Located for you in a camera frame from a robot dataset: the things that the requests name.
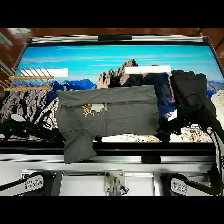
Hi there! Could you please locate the black garment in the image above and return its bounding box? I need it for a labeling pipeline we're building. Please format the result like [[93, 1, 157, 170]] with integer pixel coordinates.
[[168, 69, 218, 135]]

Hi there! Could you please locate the wooden slatted rack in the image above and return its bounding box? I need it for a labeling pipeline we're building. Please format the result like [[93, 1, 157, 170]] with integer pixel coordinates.
[[0, 59, 56, 93]]

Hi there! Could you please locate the grey T-shirt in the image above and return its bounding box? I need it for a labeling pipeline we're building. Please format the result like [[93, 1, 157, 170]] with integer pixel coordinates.
[[54, 84, 161, 165]]

